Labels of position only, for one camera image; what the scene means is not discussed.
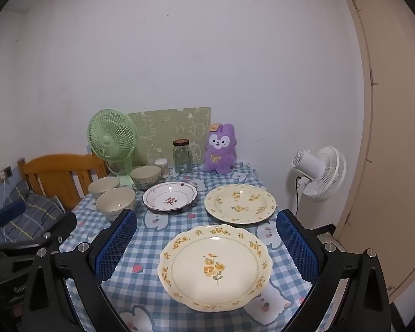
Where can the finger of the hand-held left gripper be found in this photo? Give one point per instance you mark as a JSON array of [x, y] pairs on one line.
[[10, 211], [64, 224]]

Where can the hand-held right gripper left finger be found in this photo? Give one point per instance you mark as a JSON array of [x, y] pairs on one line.
[[114, 245]]

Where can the glass jar with lid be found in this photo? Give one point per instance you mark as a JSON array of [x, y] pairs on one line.
[[182, 157]]

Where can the grey plaid bedding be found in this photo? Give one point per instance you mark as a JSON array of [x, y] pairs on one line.
[[38, 211]]

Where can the purple plush bunny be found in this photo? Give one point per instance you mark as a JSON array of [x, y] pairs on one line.
[[219, 152]]

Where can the scalloped cream yellow-flower plate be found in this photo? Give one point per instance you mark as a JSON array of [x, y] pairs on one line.
[[214, 269]]

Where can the blue checked tablecloth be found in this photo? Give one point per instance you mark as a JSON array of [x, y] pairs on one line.
[[148, 245]]

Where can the beige door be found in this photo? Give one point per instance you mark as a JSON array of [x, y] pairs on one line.
[[397, 128]]

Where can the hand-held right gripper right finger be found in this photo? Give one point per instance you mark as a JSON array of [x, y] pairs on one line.
[[297, 249]]

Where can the white red-flower plate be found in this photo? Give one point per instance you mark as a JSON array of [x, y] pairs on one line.
[[169, 197]]

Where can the green patterned board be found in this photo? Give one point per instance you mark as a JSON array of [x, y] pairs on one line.
[[169, 124]]

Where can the floral ceramic bowl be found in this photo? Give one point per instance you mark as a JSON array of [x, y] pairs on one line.
[[145, 177], [116, 203], [103, 186]]

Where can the green desk fan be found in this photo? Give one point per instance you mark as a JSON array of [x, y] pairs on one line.
[[107, 138]]

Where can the deep cream yellow-flower plate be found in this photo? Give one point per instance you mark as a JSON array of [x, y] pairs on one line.
[[240, 203]]

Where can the wall socket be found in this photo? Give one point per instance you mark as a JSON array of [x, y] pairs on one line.
[[6, 173]]

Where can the white standing fan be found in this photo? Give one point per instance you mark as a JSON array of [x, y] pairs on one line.
[[326, 174]]

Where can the cotton swab container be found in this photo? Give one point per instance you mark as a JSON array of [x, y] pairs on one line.
[[161, 166]]

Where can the wooden bed headboard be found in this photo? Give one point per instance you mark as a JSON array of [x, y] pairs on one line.
[[52, 173]]

